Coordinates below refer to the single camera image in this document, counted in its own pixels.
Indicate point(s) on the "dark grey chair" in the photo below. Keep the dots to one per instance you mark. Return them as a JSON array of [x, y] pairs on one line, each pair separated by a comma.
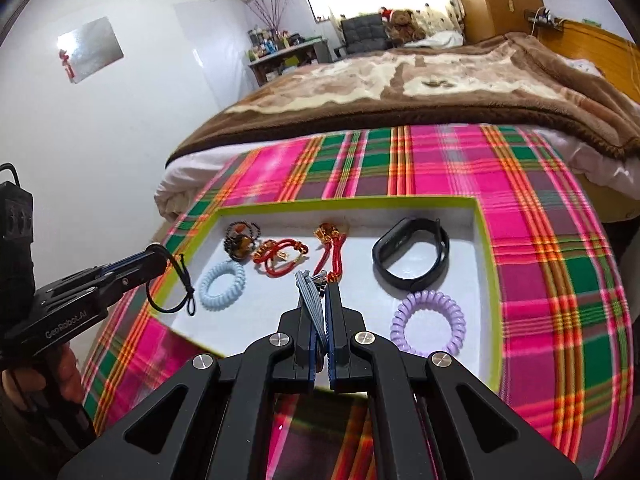
[[363, 34]]

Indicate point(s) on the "cluttered wooden desk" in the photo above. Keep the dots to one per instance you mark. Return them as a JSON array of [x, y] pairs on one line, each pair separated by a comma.
[[266, 62]]

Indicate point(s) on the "black smart wristband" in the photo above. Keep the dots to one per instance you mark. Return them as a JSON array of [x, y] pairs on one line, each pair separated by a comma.
[[413, 254]]

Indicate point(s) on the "white bed sheet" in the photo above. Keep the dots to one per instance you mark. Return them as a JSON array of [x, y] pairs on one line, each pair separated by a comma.
[[190, 179]]

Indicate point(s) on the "brown teddy bear santa hat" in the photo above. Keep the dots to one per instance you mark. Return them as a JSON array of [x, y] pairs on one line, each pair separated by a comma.
[[401, 27]]

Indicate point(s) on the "brown plush blanket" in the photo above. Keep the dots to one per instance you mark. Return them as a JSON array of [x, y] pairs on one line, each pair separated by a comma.
[[510, 79]]

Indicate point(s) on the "pink plaid cloth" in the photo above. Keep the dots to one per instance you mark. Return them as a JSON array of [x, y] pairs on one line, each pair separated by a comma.
[[567, 365]]

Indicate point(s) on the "yellow-green shallow box tray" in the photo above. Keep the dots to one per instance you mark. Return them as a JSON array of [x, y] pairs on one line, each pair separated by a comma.
[[471, 279]]

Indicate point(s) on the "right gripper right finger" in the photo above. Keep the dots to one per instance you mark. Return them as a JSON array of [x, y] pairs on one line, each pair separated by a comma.
[[347, 372]]

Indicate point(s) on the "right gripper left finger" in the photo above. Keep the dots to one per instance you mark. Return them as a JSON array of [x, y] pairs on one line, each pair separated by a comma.
[[301, 359]]

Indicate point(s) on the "wooden headboard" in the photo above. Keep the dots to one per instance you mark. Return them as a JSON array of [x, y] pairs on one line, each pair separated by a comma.
[[616, 58]]

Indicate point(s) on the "dried branch bouquet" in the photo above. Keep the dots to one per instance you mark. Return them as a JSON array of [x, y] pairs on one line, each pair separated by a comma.
[[270, 12]]

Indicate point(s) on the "red cord bracelet gold charm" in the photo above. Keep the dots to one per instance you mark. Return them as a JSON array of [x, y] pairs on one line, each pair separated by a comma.
[[329, 268]]

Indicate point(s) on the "silver wall poster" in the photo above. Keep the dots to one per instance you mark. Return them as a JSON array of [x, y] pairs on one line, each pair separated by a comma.
[[87, 49]]

